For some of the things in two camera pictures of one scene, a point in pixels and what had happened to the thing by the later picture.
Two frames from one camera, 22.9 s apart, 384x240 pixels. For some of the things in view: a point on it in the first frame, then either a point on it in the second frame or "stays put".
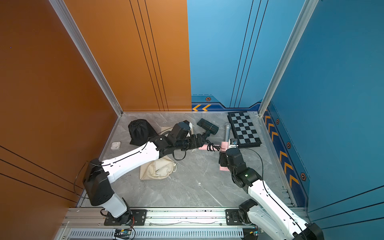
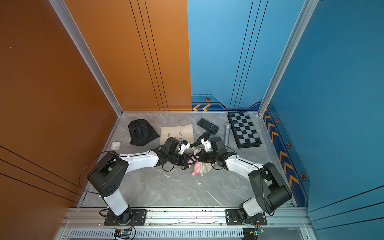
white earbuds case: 115,145 stays put
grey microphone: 227,127 stays put
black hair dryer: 208,126 stays put
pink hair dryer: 224,147 -> 197,165
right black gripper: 223,157 -> 202,158
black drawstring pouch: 140,131 stays put
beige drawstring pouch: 161,168 -> 205,167
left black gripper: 195,144 -> 186,157
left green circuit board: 123,233 stays put
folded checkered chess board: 244,129 stays put
